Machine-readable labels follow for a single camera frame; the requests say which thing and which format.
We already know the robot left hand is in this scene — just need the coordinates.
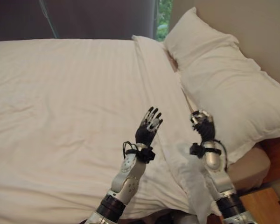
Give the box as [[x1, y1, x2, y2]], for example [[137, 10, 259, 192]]
[[135, 106, 164, 147]]

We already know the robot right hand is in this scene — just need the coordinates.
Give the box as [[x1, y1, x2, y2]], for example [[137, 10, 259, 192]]
[[189, 108, 217, 142]]

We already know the white striped duvet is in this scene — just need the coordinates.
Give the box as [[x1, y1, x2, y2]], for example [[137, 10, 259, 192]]
[[0, 35, 224, 224]]

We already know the beige fitted bed sheet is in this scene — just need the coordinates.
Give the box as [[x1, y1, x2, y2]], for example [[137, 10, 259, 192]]
[[227, 142, 271, 190]]

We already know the white pillow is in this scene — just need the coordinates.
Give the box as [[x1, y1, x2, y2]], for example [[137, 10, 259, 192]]
[[162, 6, 280, 164]]

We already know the wooden nightstand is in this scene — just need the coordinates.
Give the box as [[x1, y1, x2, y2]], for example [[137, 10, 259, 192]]
[[212, 186, 280, 224]]

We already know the beige upholstered headboard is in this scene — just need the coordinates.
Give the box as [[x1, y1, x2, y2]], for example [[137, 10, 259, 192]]
[[193, 0, 280, 92]]

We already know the window with green view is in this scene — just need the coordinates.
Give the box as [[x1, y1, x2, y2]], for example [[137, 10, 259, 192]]
[[154, 0, 174, 43]]

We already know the dark grey curtain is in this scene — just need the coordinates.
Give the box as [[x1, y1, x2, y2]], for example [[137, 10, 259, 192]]
[[0, 0, 157, 43]]

